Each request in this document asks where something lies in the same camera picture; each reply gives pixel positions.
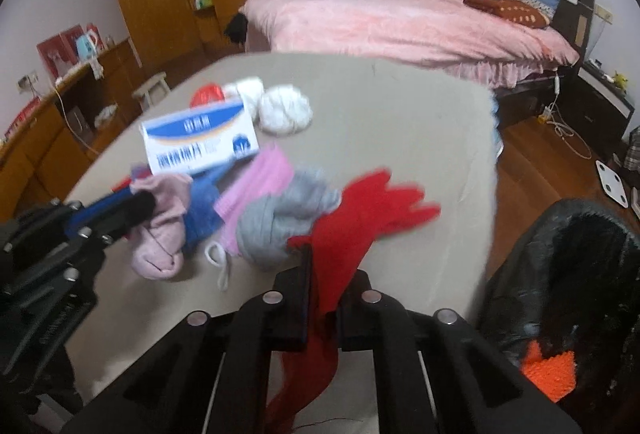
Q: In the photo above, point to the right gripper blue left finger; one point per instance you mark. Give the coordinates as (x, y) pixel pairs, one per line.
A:
(298, 309)

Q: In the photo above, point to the red framed picture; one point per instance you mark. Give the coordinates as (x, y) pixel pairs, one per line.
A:
(58, 53)

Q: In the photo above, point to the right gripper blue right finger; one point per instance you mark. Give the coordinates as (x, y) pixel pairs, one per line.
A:
(354, 323)

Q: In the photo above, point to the black clothing on bed corner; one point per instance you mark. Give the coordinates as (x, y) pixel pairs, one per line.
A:
(236, 30)

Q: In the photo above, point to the orange foam net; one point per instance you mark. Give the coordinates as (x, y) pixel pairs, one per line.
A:
(554, 376)

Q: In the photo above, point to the grey sock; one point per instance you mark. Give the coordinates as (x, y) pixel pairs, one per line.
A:
(268, 223)

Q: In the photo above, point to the pink face mask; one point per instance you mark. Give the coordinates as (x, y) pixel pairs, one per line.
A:
(268, 173)

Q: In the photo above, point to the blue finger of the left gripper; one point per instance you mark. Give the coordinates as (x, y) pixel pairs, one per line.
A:
(86, 216)
(135, 213)

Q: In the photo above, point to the blue electric kettle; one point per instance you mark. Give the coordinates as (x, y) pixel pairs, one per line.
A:
(86, 47)

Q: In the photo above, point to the white tissue wad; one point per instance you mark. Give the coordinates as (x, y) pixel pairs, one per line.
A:
(284, 110)
(249, 90)

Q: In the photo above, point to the pink sock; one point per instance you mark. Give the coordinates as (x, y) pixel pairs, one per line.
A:
(157, 243)

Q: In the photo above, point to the yellow plush toy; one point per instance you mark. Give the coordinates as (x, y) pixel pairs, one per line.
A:
(620, 81)

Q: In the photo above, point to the bed with pink duvet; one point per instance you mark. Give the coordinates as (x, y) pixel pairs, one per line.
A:
(440, 35)

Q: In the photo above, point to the black lined trash bin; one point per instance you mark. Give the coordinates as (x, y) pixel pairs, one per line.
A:
(571, 284)

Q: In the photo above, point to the wooden side cabinet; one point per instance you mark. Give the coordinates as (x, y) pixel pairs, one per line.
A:
(68, 130)

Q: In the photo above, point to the brown dotted cushion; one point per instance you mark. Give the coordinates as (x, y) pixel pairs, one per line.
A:
(514, 11)

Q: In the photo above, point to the beige table cloth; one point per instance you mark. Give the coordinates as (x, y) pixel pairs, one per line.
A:
(424, 126)

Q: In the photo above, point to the blue white carton box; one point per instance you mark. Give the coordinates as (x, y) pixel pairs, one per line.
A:
(193, 140)

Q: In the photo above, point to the black white nightstand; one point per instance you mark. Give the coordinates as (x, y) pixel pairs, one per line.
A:
(596, 109)

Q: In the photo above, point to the blue plastic wad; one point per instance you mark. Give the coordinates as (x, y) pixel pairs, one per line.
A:
(201, 220)

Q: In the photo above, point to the white bathroom scale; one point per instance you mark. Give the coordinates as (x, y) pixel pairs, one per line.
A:
(612, 184)

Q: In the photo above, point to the red plastic bag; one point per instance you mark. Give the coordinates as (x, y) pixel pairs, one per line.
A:
(206, 95)

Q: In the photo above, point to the small white wooden stool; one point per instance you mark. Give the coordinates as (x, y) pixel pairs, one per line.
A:
(152, 91)

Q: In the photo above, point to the red glove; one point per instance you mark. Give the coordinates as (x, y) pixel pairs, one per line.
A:
(137, 172)
(370, 209)

